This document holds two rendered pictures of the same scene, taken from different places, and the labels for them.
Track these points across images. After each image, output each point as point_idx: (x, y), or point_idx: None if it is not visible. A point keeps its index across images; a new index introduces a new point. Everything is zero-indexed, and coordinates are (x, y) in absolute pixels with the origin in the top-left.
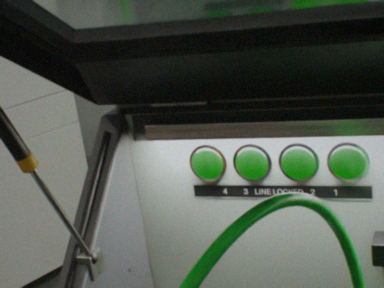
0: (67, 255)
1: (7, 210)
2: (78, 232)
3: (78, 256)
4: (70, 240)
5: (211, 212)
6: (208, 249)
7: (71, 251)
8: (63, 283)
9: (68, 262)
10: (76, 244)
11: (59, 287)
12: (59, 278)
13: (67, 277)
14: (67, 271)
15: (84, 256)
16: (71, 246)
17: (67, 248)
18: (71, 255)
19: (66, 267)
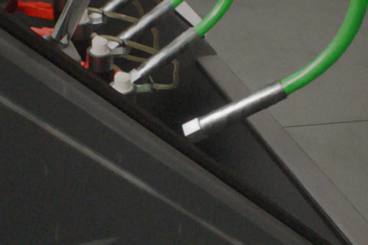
0: (72, 85)
1: None
2: (14, 26)
3: (76, 56)
4: (34, 60)
5: None
6: None
7: (59, 72)
8: (130, 121)
9: (85, 90)
10: (51, 43)
11: (142, 133)
12: (126, 125)
13: (125, 96)
14: (105, 103)
15: (67, 46)
16: (48, 67)
17: (55, 79)
18: (69, 78)
19: (98, 101)
